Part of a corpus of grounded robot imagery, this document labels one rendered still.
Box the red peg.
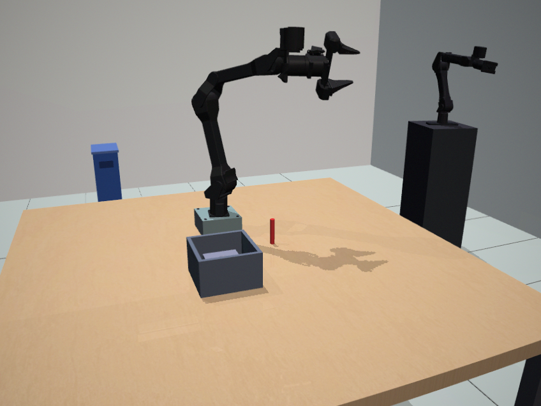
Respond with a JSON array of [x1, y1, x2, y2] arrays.
[[270, 218, 275, 244]]

